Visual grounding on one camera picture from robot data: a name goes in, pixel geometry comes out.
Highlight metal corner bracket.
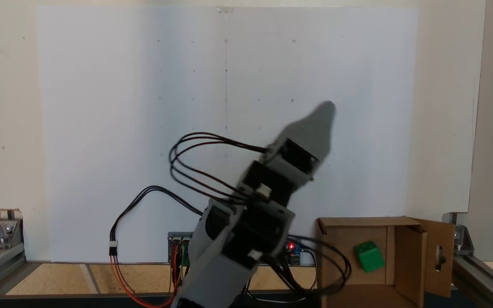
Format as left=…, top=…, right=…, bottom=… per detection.
left=454, top=225, right=475, bottom=256
left=0, top=217, right=24, bottom=249

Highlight green die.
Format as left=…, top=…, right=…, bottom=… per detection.
left=354, top=240, right=385, bottom=273

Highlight circuit board with capacitors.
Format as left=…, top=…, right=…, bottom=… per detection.
left=168, top=232, right=194, bottom=266

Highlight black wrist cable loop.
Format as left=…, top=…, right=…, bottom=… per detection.
left=169, top=132, right=269, bottom=205

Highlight black cable bundle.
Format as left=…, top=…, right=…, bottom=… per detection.
left=268, top=234, right=352, bottom=300

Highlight brown cardboard box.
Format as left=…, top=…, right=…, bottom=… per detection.
left=316, top=216, right=456, bottom=308

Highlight green and yellow wires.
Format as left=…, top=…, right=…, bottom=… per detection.
left=177, top=252, right=190, bottom=284

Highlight black cable with white connector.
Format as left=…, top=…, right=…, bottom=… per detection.
left=110, top=185, right=204, bottom=257

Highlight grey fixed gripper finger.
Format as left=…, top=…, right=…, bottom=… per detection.
left=280, top=101, right=337, bottom=162

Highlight white paper sheet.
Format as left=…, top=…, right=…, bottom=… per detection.
left=36, top=6, right=418, bottom=263

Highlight orange and red wires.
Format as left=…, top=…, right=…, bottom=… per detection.
left=110, top=244, right=179, bottom=308

